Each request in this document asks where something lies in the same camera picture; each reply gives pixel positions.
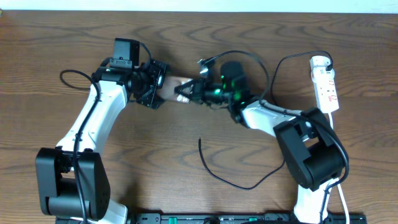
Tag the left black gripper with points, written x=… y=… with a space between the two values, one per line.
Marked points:
x=157 y=83

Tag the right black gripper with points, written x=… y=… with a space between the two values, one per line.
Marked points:
x=198 y=89

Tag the Galaxy smartphone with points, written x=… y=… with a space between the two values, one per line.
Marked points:
x=167 y=90

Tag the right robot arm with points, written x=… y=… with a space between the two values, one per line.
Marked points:
x=312 y=152

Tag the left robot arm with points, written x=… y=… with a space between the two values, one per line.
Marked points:
x=72 y=181

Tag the white power strip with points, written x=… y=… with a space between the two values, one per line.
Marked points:
x=324 y=84

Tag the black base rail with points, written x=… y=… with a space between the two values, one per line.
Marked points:
x=254 y=218

